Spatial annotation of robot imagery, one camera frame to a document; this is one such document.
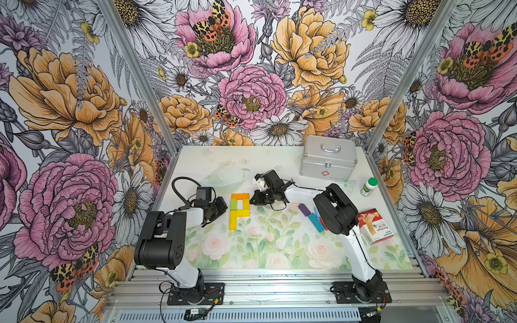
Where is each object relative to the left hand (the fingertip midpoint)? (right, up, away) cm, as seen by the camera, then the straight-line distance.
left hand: (227, 210), depth 97 cm
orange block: (+6, +6, +6) cm, 10 cm away
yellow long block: (+8, -1, -2) cm, 8 cm away
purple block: (+36, +1, 0) cm, 36 cm away
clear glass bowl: (-3, +14, +12) cm, 19 cm away
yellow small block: (+9, +3, +2) cm, 10 cm away
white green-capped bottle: (+67, +11, 0) cm, 68 cm away
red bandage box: (+64, -5, -9) cm, 65 cm away
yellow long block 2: (+3, -3, -3) cm, 5 cm away
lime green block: (+3, +2, +3) cm, 4 cm away
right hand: (+11, +2, +1) cm, 12 cm away
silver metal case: (+49, +25, +3) cm, 55 cm away
